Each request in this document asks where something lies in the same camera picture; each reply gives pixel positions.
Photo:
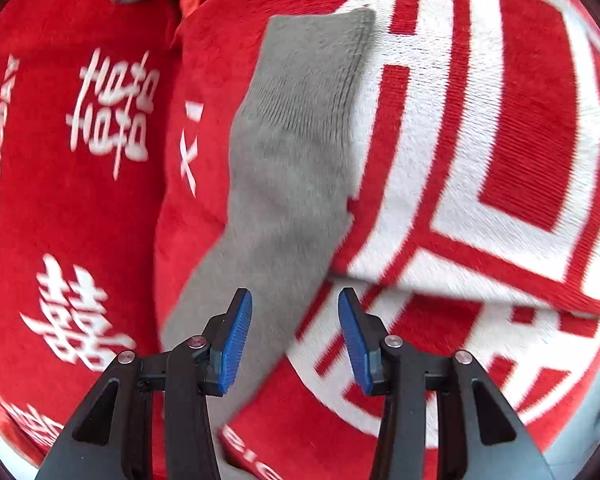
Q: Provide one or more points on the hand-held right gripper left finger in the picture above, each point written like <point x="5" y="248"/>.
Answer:
<point x="236" y="340"/>

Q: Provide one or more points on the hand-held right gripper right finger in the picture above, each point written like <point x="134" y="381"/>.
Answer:
<point x="355" y="335"/>

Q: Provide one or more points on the grey knit sweater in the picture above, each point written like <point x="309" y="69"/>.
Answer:
<point x="290" y="160"/>

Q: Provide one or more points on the red cover white characters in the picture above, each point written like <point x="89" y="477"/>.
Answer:
<point x="40" y="160"/>

